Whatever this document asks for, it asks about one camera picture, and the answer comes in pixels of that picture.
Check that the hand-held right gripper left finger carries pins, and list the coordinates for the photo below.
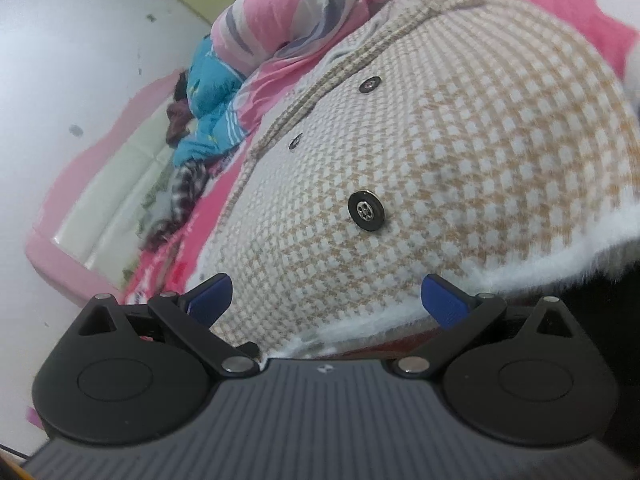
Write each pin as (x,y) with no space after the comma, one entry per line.
(212,297)

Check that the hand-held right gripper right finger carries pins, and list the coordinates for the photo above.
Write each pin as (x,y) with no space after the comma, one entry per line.
(442,302)

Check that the pink bed headboard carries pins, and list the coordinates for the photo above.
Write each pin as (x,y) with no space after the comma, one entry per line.
(100,200)

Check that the beige checked knit cardigan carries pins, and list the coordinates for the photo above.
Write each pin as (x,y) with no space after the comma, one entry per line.
(450,135)

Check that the pink floral duvet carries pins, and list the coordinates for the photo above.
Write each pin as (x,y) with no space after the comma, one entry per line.
(300,5)

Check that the black white plaid shirt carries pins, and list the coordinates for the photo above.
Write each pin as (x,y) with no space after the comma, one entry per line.
(180,190)

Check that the teal patterned quilt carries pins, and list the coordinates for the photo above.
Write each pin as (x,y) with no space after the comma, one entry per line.
(215,90)

